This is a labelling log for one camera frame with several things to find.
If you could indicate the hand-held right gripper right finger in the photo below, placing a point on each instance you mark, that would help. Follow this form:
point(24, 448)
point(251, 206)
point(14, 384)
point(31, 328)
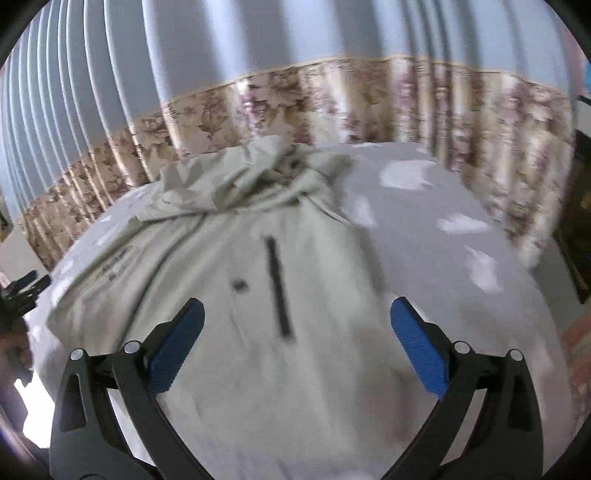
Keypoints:
point(418, 341)

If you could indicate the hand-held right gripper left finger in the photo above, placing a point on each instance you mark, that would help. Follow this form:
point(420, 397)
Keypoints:
point(178, 339)

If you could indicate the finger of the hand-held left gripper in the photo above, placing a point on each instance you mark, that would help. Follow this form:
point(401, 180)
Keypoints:
point(27, 282)

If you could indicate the beige zip jacket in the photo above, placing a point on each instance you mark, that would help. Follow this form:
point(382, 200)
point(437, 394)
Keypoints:
point(221, 277)

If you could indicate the grey animal print bed sheet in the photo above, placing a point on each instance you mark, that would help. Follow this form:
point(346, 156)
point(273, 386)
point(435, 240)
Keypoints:
point(438, 277)

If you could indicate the pink striped mat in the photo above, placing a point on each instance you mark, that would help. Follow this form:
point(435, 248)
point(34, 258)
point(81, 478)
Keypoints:
point(577, 350)

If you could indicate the black glass-front cabinet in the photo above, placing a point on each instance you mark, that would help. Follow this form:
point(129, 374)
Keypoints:
point(577, 230)

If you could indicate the blue curtain with floral border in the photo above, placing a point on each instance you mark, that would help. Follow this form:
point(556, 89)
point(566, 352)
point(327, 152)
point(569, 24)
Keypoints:
point(231, 55)

